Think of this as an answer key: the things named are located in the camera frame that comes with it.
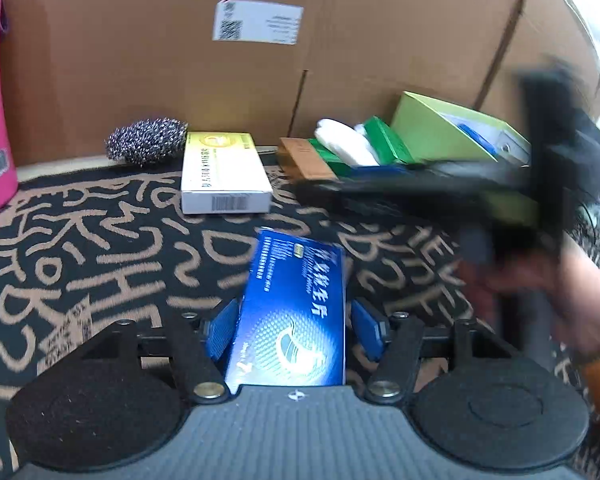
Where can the person's right hand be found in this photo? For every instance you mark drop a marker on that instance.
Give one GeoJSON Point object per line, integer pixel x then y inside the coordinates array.
{"type": "Point", "coordinates": [590, 305]}

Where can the blue medicine box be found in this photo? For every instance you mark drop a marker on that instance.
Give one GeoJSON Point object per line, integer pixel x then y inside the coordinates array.
{"type": "Point", "coordinates": [290, 320]}

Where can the white shipping label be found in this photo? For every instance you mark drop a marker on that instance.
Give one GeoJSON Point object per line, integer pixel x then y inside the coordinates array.
{"type": "Point", "coordinates": [257, 22]}

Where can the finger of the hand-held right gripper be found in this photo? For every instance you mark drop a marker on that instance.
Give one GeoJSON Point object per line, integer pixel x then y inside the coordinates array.
{"type": "Point", "coordinates": [455, 171]}
{"type": "Point", "coordinates": [405, 199]}

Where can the copper brown box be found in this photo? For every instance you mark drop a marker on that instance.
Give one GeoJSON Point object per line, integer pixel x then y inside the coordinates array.
{"type": "Point", "coordinates": [305, 157]}

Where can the black tan patterned mat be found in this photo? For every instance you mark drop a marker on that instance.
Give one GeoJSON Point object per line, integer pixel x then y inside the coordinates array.
{"type": "Point", "coordinates": [105, 260]}

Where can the light green box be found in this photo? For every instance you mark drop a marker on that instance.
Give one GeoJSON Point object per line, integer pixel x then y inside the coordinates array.
{"type": "Point", "coordinates": [430, 125]}

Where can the large cardboard box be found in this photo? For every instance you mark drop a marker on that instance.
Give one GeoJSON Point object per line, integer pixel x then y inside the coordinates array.
{"type": "Point", "coordinates": [130, 60]}

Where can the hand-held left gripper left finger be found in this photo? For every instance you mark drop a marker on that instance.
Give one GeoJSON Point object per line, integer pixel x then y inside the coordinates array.
{"type": "Point", "coordinates": [225, 330]}

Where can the printed paper label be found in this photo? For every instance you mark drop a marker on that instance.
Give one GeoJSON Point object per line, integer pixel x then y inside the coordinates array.
{"type": "Point", "coordinates": [65, 332]}

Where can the steel wool scrubber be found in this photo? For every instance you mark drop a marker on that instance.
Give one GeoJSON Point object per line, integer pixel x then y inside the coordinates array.
{"type": "Point", "coordinates": [147, 140]}

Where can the dark green small box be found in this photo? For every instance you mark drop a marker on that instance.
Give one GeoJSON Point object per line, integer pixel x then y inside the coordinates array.
{"type": "Point", "coordinates": [387, 140]}

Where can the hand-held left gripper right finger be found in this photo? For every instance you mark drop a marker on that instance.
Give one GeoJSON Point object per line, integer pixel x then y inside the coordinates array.
{"type": "Point", "coordinates": [367, 327]}

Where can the white yellow medicine box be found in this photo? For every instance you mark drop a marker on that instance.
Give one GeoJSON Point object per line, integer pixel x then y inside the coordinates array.
{"type": "Point", "coordinates": [220, 170]}

